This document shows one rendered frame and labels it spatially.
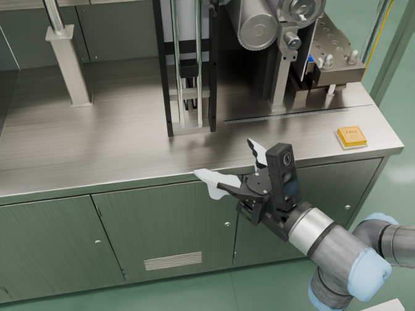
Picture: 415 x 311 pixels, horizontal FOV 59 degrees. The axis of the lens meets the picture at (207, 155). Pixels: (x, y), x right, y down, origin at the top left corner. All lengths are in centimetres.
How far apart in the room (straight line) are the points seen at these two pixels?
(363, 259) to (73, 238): 107
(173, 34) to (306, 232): 62
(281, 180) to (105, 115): 85
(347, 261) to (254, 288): 132
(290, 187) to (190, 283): 133
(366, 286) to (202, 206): 81
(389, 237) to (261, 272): 127
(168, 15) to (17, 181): 65
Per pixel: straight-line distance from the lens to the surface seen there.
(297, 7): 117
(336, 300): 71
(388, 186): 246
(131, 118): 131
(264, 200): 66
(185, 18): 102
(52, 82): 155
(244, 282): 193
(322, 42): 147
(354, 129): 130
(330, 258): 63
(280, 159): 61
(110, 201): 126
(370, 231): 78
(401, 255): 73
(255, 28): 119
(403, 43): 218
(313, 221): 64
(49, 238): 146
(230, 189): 65
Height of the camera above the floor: 178
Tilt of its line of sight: 49 degrees down
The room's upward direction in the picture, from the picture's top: straight up
